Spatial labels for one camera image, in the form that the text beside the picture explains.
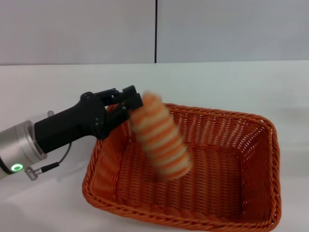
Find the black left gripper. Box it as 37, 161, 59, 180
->
34, 85, 144, 154

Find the orange striped bread roll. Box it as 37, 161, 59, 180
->
130, 90, 192, 181

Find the orange woven plastic basket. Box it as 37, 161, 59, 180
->
82, 103, 282, 232

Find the black vertical wall strip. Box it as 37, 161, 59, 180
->
154, 0, 159, 64

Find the grey cable with metal plug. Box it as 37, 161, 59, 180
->
25, 141, 73, 181

